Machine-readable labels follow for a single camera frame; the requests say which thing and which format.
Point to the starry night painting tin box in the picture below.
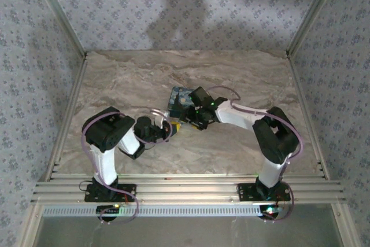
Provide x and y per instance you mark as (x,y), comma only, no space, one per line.
(177,99)

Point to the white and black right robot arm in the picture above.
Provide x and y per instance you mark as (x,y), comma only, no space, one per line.
(237,117)

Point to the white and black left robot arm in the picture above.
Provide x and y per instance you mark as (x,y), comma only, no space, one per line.
(105,163)

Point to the aluminium mounting rail beam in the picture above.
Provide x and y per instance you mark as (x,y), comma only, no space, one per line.
(188,189)

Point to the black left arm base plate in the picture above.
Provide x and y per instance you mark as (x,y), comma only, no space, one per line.
(127,190)

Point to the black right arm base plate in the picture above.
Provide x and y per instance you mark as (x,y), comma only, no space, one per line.
(245,192)

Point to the aluminium table side rail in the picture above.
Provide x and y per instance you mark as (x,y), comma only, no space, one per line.
(300,85)
(68,108)

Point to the aluminium upright frame post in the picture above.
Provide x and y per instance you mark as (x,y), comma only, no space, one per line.
(313,12)
(60,12)

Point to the aluminium frame leg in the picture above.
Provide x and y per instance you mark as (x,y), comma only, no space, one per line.
(345,224)
(30,226)

